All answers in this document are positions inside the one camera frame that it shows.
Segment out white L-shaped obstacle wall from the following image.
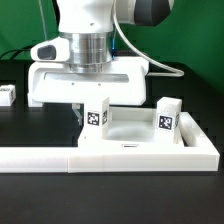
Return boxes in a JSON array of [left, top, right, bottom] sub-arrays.
[[0, 112, 220, 173]]

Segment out black cables at base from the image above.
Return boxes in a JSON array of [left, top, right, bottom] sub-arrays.
[[0, 44, 34, 62]]

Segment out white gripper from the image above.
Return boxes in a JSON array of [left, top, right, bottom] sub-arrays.
[[28, 57, 149, 125]]

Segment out white square tabletop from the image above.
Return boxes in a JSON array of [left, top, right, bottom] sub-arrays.
[[78, 107, 183, 147]]

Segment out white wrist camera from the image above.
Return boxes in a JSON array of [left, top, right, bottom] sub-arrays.
[[30, 37, 70, 62]]

